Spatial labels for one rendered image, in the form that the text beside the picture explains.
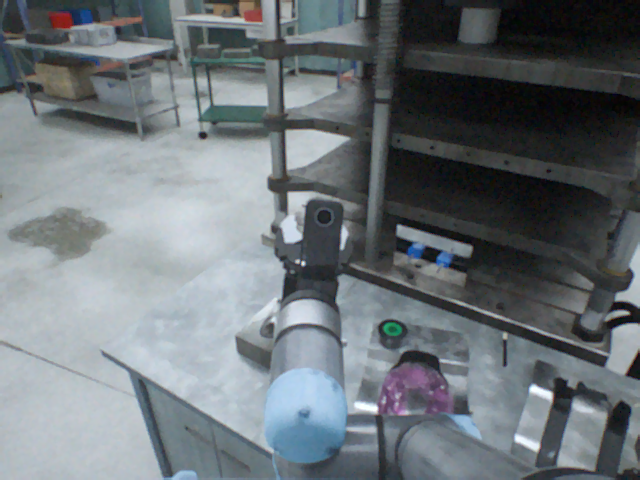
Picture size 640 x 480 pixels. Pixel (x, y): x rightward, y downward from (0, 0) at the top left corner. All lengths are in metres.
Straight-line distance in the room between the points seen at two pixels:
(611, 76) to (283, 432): 1.21
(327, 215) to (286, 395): 0.21
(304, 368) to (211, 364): 0.96
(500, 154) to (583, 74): 0.29
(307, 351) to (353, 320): 1.03
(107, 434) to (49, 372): 0.55
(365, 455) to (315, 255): 0.22
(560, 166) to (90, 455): 2.08
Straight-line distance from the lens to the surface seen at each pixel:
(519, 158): 1.46
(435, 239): 1.64
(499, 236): 1.58
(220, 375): 1.35
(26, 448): 2.48
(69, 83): 6.36
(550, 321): 1.67
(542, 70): 1.43
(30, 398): 2.67
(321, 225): 0.53
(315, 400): 0.42
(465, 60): 1.47
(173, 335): 1.50
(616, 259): 1.49
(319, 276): 0.54
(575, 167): 1.46
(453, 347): 1.29
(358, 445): 0.52
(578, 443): 1.21
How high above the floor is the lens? 1.80
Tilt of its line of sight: 33 degrees down
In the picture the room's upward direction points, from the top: straight up
